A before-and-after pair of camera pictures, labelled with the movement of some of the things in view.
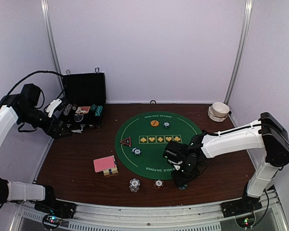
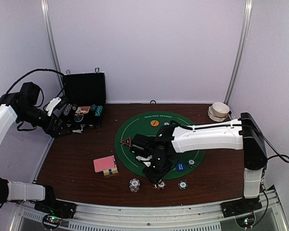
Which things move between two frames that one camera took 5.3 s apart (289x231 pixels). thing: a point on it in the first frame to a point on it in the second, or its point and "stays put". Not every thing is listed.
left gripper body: x=51 y=133 stays put
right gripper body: x=189 y=172 to x=161 y=168
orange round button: x=154 y=122 stays put
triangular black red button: x=127 y=141 stays put
